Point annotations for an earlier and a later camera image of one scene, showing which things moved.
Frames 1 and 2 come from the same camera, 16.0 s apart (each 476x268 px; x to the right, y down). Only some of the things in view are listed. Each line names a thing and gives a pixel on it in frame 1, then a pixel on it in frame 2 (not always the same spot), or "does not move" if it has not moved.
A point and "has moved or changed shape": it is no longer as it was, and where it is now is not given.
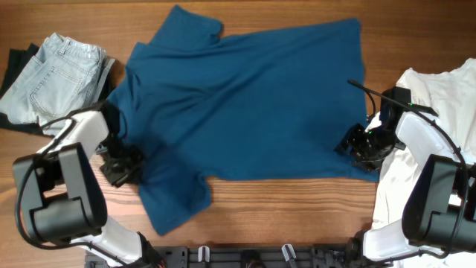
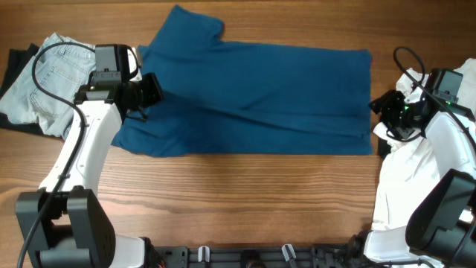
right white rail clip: [285, 253] does not move
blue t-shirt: [271, 103] has moved or changed shape
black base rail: [312, 255] does not move
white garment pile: [448, 99] does not move
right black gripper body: [358, 145] -> [389, 110]
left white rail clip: [204, 254] does not move
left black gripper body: [124, 158] -> [146, 92]
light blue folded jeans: [60, 80] does not move
